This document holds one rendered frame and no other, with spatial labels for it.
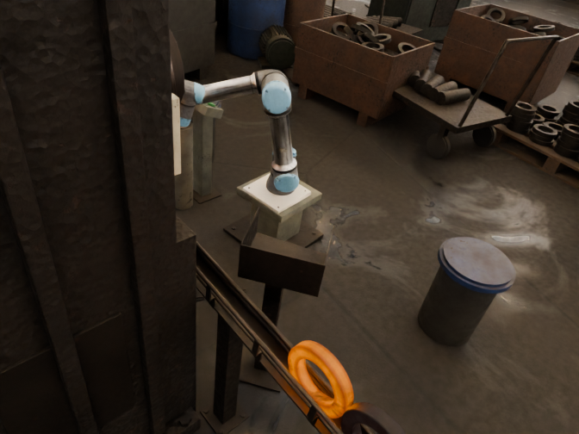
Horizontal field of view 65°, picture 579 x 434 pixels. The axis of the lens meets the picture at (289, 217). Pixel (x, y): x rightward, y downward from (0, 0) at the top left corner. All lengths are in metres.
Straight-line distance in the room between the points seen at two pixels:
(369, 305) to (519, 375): 0.71
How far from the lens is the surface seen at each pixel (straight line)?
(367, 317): 2.22
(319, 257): 1.56
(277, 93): 1.85
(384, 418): 1.03
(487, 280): 1.99
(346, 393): 1.07
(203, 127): 2.52
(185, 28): 4.06
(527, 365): 2.40
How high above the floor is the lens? 1.63
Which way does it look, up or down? 38 degrees down
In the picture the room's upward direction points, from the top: 9 degrees clockwise
